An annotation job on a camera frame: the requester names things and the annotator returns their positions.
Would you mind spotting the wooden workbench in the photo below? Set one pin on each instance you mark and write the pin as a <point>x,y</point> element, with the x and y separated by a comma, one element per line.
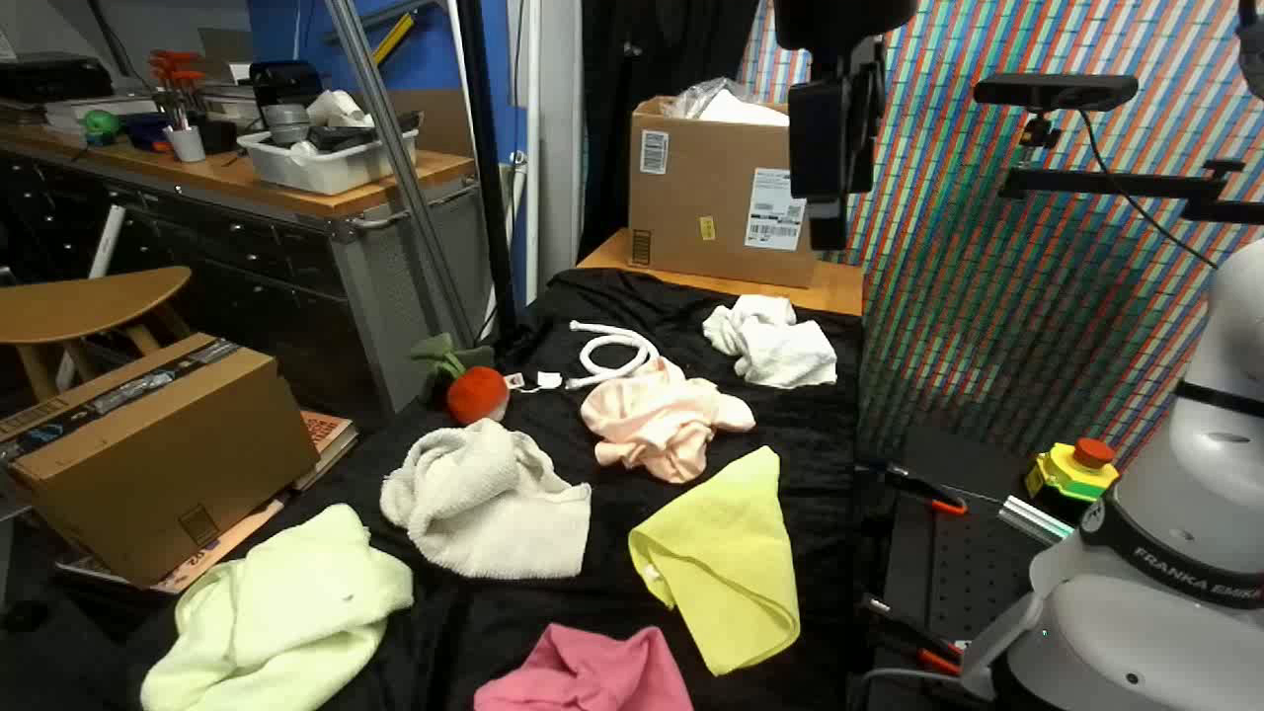
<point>332,285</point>

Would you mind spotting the peach pink garment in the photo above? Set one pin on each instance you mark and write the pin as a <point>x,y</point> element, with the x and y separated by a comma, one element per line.
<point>660,419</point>

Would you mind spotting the white curved tube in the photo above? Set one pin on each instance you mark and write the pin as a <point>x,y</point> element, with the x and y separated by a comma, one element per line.
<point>610,355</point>

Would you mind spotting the black tablecloth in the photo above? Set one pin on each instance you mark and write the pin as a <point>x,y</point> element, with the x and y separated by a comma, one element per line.
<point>468,629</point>

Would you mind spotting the large cardboard box on table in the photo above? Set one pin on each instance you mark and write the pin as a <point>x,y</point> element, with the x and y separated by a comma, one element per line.
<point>711,197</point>

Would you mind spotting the wooden stool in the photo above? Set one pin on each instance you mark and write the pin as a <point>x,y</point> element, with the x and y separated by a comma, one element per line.
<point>65,315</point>

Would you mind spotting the pink cloth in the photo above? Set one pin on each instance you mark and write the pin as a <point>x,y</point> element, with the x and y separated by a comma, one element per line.
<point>576,668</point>

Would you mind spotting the red tomato plush toy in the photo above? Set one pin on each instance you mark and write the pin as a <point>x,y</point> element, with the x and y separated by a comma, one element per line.
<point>464,381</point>

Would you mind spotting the white plastic bin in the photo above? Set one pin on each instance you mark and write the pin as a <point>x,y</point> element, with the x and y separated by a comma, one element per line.
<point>312,170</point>

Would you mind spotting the cream white towel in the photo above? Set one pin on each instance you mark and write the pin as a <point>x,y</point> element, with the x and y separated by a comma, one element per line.
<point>487,503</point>

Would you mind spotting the cardboard box on floor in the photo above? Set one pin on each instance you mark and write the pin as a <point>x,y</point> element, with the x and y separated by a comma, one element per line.
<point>154,460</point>

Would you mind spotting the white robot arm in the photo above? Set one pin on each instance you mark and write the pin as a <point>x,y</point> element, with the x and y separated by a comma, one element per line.
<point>1156,601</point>

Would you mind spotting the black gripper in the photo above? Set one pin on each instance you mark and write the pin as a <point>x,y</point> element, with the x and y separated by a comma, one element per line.
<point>831,112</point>

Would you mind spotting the pale green towel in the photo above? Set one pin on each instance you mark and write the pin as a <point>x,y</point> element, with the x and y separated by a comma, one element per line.
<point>285,627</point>

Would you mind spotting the yellow cloth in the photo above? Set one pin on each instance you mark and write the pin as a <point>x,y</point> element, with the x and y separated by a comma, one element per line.
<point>721,560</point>

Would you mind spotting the white cloth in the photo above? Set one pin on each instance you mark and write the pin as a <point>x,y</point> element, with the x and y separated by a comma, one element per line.
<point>773,344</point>

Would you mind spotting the yellow red emergency stop button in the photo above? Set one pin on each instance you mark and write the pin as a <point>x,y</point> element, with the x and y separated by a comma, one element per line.
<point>1081,473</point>

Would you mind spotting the black camera on mount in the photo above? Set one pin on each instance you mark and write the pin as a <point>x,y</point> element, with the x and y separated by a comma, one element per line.
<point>1051,94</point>

